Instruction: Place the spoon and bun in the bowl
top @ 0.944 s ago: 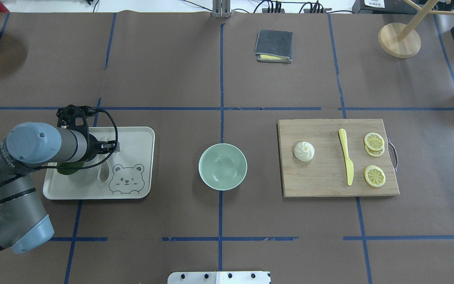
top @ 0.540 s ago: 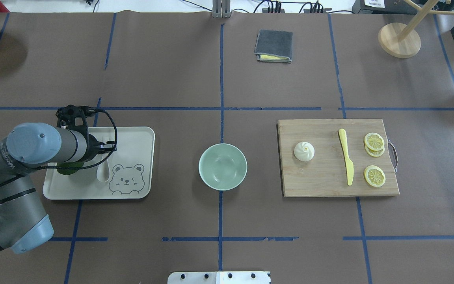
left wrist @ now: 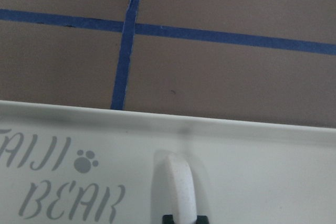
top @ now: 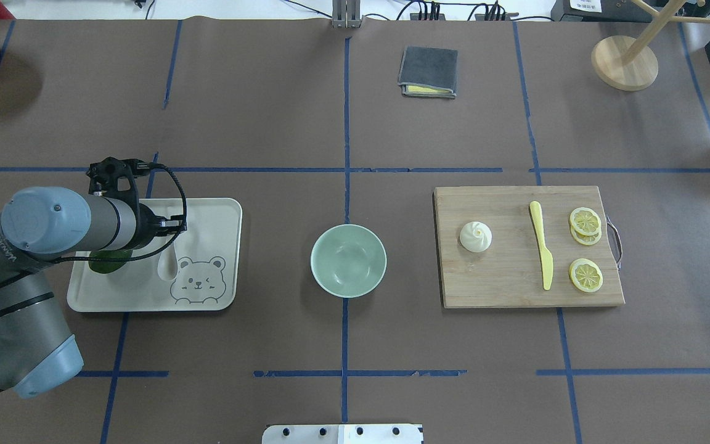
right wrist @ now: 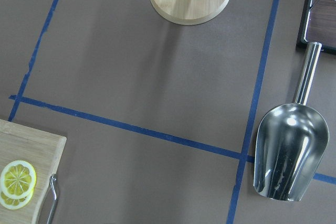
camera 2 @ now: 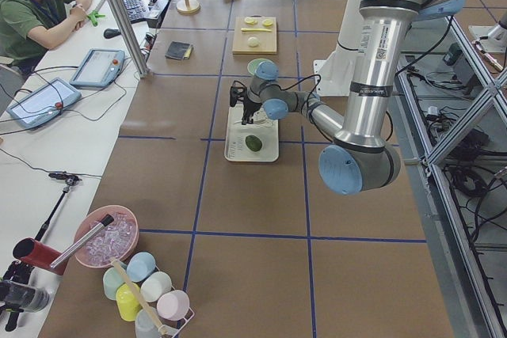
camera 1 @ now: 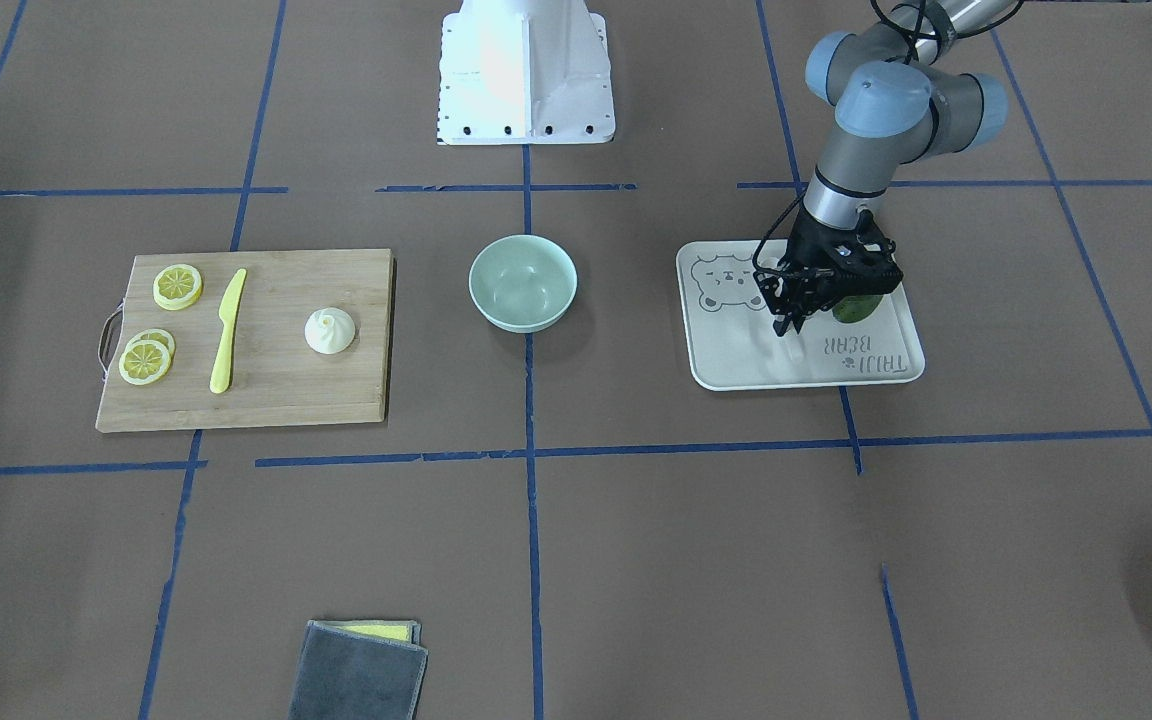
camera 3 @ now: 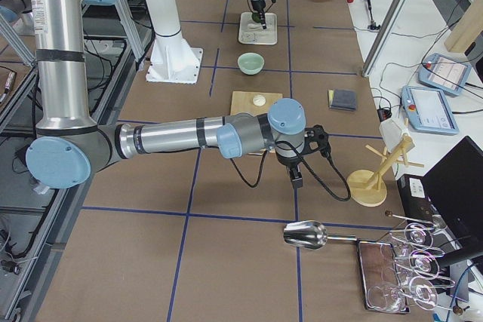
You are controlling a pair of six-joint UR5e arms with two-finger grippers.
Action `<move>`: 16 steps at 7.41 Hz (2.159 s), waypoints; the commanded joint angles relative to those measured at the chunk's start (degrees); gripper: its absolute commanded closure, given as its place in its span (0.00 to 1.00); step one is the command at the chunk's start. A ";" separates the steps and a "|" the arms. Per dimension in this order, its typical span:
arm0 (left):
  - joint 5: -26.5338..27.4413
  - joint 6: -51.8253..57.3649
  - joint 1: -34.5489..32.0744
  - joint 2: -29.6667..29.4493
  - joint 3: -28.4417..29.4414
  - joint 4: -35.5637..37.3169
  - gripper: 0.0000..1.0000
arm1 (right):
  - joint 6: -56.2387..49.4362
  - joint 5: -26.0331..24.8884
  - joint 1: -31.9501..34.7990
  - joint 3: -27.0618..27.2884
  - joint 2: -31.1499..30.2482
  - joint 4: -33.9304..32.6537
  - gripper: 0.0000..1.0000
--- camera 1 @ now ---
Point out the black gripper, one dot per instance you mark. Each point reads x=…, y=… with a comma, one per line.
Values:
x=808, y=254

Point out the white plastic spoon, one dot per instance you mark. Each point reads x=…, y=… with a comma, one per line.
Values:
x=798, y=345

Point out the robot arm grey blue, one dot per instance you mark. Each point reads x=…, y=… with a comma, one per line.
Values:
x=893, y=106

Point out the green ceramic bowl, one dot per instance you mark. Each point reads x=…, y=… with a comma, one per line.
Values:
x=523, y=283

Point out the white bear tray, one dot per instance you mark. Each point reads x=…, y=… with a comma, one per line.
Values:
x=732, y=346

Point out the bamboo cutting board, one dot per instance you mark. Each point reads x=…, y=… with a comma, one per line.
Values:
x=277, y=380

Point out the yellow sponge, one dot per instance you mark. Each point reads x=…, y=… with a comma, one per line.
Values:
x=406, y=631

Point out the yellow plastic knife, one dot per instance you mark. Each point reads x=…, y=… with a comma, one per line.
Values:
x=222, y=366

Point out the grey folded cloth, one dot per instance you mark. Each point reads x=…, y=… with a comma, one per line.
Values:
x=342, y=675

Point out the lemon slice upper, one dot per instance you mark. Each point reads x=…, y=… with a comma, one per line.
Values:
x=177, y=287

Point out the lemon slice lower bottom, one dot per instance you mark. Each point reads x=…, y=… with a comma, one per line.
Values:
x=165, y=338

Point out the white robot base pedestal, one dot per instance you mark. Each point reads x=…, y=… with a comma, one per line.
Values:
x=524, y=73

